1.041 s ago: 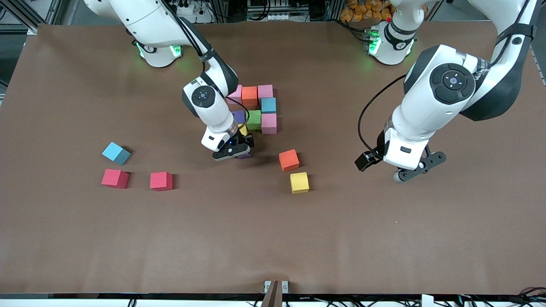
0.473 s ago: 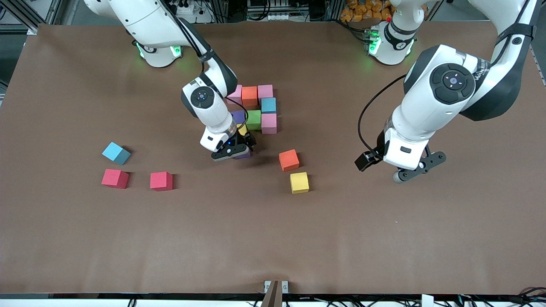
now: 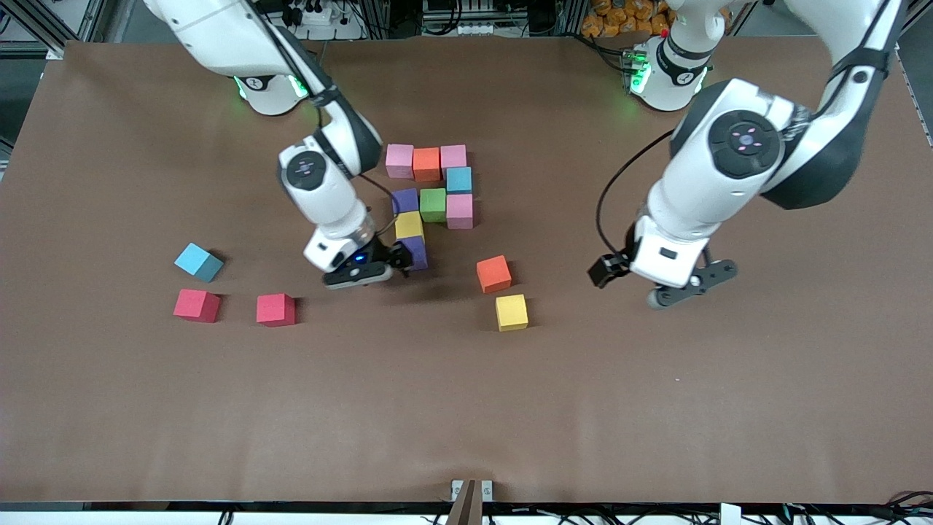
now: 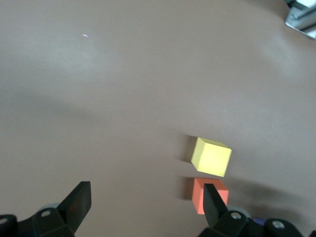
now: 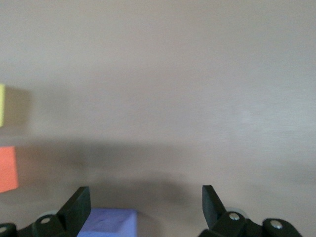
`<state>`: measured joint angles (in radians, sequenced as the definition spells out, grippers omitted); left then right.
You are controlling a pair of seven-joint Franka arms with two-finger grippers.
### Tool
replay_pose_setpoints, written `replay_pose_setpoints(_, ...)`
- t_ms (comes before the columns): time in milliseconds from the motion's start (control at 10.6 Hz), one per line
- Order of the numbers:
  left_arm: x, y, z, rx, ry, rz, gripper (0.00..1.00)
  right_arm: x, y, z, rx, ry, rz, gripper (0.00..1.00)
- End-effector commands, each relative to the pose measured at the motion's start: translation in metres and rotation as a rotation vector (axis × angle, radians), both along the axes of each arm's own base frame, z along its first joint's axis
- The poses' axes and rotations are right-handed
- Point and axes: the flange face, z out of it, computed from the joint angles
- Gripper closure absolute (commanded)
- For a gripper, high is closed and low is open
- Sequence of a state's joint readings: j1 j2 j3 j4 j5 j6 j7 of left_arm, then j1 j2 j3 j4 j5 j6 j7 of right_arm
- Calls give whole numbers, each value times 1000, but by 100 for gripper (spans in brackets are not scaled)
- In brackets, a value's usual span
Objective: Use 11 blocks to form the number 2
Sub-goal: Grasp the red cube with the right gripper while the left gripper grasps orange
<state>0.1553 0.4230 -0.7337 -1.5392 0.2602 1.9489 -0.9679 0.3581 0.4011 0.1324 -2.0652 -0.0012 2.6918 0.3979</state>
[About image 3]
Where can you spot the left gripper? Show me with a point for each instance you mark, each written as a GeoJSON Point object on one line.
{"type": "Point", "coordinates": [606, 270]}

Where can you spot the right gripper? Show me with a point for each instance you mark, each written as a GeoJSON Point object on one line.
{"type": "Point", "coordinates": [384, 252]}

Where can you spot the purple foam block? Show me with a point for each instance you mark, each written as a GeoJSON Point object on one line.
{"type": "Point", "coordinates": [406, 201]}
{"type": "Point", "coordinates": [419, 248]}

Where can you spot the yellow foam block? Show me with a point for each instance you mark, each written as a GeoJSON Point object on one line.
{"type": "Point", "coordinates": [409, 224]}
{"type": "Point", "coordinates": [512, 312]}

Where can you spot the red foam block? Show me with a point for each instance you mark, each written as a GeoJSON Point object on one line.
{"type": "Point", "coordinates": [195, 305]}
{"type": "Point", "coordinates": [275, 309]}

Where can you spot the green foam block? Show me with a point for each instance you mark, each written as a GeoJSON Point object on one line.
{"type": "Point", "coordinates": [433, 205]}

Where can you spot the pink foam block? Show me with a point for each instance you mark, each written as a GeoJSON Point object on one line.
{"type": "Point", "coordinates": [399, 160]}
{"type": "Point", "coordinates": [459, 211]}
{"type": "Point", "coordinates": [453, 157]}

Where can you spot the orange foam block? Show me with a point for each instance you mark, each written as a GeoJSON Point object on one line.
{"type": "Point", "coordinates": [426, 164]}
{"type": "Point", "coordinates": [493, 273]}

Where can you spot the light blue foam block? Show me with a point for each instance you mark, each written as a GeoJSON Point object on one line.
{"type": "Point", "coordinates": [459, 181]}
{"type": "Point", "coordinates": [197, 261]}

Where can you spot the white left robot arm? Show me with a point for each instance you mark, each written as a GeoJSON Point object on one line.
{"type": "Point", "coordinates": [736, 146]}

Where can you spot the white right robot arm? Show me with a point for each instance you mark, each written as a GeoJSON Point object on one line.
{"type": "Point", "coordinates": [219, 36]}

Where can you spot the brown table cover sheet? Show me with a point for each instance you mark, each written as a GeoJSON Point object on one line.
{"type": "Point", "coordinates": [656, 401]}

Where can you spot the small white box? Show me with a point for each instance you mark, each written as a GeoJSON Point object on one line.
{"type": "Point", "coordinates": [730, 514]}

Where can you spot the white power strip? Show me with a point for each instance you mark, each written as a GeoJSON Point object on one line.
{"type": "Point", "coordinates": [342, 30]}

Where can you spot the orange packets pile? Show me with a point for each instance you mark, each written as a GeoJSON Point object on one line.
{"type": "Point", "coordinates": [619, 18]}

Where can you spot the metal equipment rack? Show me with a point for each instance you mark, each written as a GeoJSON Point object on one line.
{"type": "Point", "coordinates": [474, 18]}

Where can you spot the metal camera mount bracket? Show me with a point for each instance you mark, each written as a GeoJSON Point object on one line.
{"type": "Point", "coordinates": [471, 503]}

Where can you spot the aluminium frame profile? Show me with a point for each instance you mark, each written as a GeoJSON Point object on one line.
{"type": "Point", "coordinates": [33, 22]}
{"type": "Point", "coordinates": [893, 33]}

